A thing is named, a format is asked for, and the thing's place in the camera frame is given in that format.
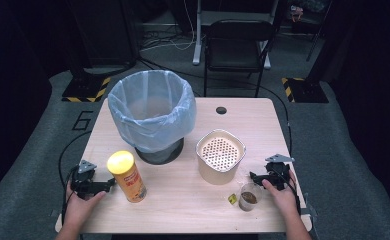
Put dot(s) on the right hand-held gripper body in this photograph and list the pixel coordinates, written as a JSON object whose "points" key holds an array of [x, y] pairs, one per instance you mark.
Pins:
{"points": [[278, 173]]}

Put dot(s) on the yellow chip can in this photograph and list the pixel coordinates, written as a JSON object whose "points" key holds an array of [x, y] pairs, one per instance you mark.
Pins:
{"points": [[128, 180]]}

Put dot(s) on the clear plastic cup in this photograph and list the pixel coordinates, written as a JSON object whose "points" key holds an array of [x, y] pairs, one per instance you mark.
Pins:
{"points": [[248, 205]]}

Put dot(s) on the black folding chair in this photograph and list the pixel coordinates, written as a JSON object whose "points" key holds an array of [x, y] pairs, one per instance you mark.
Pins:
{"points": [[238, 50]]}

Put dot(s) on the beige strainer container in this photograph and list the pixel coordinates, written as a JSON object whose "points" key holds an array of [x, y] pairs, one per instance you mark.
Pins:
{"points": [[218, 170]]}

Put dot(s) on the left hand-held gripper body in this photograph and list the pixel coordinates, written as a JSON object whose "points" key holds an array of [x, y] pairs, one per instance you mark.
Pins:
{"points": [[84, 185]]}

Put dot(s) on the trash bin with blue liner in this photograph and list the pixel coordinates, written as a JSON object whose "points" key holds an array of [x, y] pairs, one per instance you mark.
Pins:
{"points": [[149, 133]]}

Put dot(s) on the dark grey trash bin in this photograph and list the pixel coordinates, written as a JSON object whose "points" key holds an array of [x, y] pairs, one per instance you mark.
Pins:
{"points": [[161, 157]]}

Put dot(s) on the brown tea bag yellow tag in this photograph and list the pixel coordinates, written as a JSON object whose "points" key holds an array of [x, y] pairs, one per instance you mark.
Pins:
{"points": [[232, 199]]}

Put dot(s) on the person's left hand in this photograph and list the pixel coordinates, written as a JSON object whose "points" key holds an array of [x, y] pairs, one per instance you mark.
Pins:
{"points": [[78, 211]]}

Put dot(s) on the pile of assorted items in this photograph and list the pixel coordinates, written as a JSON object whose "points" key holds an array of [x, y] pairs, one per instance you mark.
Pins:
{"points": [[298, 11]]}

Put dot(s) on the person's right hand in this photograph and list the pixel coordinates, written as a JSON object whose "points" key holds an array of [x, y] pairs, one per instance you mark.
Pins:
{"points": [[286, 200]]}

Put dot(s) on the white desk frame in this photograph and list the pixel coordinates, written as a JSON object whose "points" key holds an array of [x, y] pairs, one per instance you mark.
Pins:
{"points": [[196, 40]]}

